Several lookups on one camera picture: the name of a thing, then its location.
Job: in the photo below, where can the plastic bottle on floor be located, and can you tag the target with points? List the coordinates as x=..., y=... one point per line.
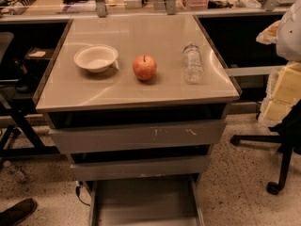
x=16, y=172

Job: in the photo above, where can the black desk frame left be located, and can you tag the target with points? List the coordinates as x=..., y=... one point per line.
x=20, y=125

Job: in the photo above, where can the middle grey drawer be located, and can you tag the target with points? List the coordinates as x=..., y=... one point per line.
x=140, y=168

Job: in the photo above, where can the grey drawer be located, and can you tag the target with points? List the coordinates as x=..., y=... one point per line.
x=137, y=136
x=140, y=168

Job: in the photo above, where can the open bottom drawer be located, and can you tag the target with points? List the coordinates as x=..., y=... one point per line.
x=153, y=201

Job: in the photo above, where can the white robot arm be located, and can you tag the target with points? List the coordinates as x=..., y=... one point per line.
x=288, y=43

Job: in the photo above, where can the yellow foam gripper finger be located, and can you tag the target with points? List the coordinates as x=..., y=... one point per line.
x=283, y=92
x=269, y=34

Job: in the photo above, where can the black office chair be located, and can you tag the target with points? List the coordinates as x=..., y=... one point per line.
x=288, y=136

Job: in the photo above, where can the white paper bowl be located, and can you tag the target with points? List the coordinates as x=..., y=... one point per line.
x=96, y=58

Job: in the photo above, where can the red apple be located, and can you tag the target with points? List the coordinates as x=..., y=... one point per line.
x=144, y=67

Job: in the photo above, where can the top grey drawer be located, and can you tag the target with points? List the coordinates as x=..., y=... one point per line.
x=137, y=136

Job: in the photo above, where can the clear plastic water bottle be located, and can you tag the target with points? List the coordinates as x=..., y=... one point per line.
x=192, y=63

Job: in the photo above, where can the grey drawer cabinet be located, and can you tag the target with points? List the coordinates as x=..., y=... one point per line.
x=71, y=97

